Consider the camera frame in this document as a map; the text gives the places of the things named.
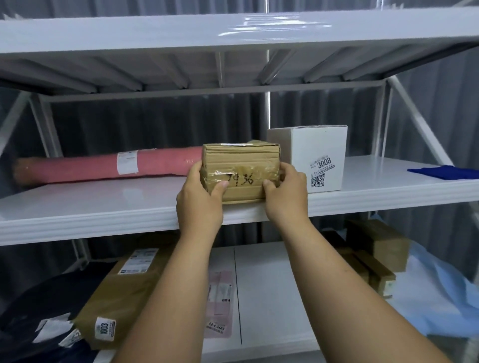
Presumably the person's left hand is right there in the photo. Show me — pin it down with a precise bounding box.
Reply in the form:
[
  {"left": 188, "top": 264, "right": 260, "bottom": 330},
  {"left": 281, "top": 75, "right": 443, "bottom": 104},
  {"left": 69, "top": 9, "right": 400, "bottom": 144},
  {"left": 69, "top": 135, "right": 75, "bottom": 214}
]
[{"left": 176, "top": 160, "right": 229, "bottom": 238}]

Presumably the person's right hand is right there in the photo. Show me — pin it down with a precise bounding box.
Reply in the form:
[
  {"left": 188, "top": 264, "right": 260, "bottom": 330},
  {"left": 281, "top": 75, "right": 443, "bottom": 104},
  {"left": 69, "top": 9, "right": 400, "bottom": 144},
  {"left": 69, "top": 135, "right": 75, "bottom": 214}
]
[{"left": 262, "top": 162, "right": 313, "bottom": 232}]

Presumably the taped brown cardboard box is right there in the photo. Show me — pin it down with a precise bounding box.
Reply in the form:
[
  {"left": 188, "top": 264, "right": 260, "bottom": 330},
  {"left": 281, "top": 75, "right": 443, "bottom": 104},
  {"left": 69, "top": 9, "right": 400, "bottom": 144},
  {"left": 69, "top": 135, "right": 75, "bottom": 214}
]
[{"left": 199, "top": 140, "right": 282, "bottom": 205}]

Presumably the person's left forearm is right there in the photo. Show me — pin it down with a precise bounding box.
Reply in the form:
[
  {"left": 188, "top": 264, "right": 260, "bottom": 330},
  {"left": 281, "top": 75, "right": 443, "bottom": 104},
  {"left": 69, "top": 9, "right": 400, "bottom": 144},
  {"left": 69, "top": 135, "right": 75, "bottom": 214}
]
[{"left": 113, "top": 224, "right": 217, "bottom": 363}]

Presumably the person's right forearm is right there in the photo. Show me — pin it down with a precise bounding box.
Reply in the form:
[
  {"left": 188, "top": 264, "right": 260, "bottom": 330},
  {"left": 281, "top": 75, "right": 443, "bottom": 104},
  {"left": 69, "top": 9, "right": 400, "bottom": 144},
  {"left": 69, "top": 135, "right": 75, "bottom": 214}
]
[{"left": 276, "top": 221, "right": 453, "bottom": 363}]

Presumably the white cardboard box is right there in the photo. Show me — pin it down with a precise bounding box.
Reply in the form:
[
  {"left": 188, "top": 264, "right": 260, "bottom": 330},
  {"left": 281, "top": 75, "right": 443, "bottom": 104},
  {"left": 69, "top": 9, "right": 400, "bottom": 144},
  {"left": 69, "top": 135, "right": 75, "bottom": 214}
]
[{"left": 266, "top": 125, "right": 348, "bottom": 194}]

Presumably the pink wrapped roll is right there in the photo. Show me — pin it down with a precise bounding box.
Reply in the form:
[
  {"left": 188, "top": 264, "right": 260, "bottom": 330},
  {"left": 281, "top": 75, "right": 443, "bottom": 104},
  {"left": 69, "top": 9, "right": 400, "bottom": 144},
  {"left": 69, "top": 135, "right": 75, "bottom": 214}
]
[{"left": 13, "top": 146, "right": 204, "bottom": 186}]

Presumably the pink flat packet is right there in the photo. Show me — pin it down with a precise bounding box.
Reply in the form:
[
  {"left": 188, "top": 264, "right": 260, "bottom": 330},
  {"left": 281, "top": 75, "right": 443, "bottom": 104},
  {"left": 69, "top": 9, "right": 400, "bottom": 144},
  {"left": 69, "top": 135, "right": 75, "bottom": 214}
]
[{"left": 204, "top": 271, "right": 235, "bottom": 339}]

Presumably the white metal shelf rack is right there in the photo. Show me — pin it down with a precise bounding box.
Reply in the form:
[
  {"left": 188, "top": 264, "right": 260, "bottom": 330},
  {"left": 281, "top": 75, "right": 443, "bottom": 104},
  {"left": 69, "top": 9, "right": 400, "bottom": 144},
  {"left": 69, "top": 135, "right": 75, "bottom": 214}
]
[{"left": 0, "top": 0, "right": 479, "bottom": 363}]

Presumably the large brown cardboard box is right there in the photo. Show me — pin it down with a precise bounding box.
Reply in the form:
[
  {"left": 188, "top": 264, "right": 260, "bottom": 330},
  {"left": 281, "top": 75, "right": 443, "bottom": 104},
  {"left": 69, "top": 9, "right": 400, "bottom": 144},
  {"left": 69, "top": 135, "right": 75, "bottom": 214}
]
[{"left": 345, "top": 219, "right": 411, "bottom": 273}]

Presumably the small brown cardboard box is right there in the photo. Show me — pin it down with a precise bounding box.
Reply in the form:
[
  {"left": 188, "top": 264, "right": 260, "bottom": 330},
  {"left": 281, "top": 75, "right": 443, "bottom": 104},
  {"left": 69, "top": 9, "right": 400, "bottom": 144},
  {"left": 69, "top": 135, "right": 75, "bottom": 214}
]
[{"left": 337, "top": 248, "right": 396, "bottom": 298}]

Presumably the brown paper parcel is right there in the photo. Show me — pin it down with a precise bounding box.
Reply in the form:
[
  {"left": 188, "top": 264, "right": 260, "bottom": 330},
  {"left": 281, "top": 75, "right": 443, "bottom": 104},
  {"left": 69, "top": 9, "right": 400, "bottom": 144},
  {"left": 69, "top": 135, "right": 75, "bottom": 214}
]
[{"left": 73, "top": 247, "right": 176, "bottom": 351}]

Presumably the blue cloth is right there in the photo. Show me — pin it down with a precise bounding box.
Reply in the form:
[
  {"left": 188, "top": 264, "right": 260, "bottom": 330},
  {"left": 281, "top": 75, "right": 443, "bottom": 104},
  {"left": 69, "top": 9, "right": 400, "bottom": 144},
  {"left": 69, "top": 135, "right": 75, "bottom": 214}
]
[{"left": 407, "top": 165, "right": 479, "bottom": 181}]

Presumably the light blue plastic bag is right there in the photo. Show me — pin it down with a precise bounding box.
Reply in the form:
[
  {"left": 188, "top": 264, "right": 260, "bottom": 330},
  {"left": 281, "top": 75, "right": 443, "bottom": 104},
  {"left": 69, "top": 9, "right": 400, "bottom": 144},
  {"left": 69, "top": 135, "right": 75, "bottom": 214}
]
[{"left": 368, "top": 213, "right": 479, "bottom": 339}]

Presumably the black plastic bag parcel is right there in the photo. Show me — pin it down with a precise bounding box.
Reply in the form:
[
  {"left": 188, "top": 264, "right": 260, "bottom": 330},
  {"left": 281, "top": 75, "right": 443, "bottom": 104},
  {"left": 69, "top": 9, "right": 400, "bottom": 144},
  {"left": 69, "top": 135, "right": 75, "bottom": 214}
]
[{"left": 0, "top": 262, "right": 120, "bottom": 363}]

